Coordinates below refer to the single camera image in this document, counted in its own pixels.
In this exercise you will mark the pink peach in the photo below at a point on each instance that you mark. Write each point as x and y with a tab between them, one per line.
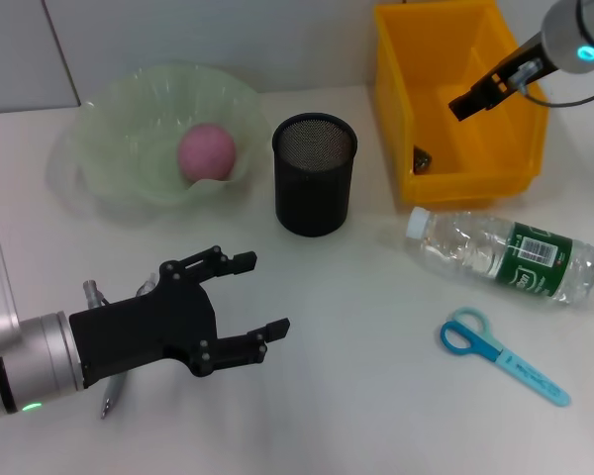
205	148

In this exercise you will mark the clear green-label water bottle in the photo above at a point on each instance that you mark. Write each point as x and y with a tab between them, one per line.
455	242

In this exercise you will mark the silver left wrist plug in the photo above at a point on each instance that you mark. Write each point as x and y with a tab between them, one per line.
91	292

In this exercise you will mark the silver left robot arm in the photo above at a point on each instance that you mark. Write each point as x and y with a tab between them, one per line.
39	356

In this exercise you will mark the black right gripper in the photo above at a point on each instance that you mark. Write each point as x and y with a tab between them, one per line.
522	57

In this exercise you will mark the yellow plastic bin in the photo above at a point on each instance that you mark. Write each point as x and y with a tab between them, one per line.
425	74

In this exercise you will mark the black mesh pen holder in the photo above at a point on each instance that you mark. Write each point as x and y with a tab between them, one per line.
312	198

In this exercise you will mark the silver ballpoint pen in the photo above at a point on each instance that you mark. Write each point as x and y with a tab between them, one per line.
111	396

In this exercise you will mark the translucent green fruit plate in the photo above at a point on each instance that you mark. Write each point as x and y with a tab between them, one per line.
128	109

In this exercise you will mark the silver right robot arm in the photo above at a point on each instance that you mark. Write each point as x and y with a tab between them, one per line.
569	29

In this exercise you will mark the blue scissors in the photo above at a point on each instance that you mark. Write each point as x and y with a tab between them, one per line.
524	373

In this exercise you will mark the green plastic wrapper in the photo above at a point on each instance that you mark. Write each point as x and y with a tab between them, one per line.
422	161

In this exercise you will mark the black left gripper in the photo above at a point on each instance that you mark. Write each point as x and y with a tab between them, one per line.
148	331

